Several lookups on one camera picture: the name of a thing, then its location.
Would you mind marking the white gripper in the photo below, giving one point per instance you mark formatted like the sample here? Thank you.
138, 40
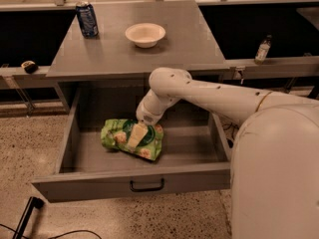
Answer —
146, 116

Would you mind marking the green rice chip bag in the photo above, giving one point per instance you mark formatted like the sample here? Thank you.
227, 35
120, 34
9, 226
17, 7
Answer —
116, 132

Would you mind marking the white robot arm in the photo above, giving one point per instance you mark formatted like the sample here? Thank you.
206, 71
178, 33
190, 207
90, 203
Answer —
274, 174

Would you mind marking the grey open drawer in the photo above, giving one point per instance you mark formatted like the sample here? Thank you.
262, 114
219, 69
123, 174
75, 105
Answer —
194, 154

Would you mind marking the grey counter cabinet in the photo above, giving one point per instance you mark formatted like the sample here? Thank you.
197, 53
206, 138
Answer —
114, 60

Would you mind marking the white bowl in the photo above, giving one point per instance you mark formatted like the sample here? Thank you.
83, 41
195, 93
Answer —
145, 35

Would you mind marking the yellow black tape measure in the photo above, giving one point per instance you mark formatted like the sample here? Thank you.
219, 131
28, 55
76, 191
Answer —
29, 67

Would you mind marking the blue soda can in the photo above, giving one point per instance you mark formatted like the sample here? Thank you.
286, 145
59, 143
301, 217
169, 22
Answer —
87, 19

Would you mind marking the small clear bottle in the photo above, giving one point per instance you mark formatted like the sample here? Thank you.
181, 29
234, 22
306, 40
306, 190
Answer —
263, 50

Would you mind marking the black drawer handle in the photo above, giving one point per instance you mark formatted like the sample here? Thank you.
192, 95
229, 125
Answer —
138, 187

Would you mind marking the black stand with cable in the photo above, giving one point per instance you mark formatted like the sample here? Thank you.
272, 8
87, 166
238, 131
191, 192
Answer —
38, 203

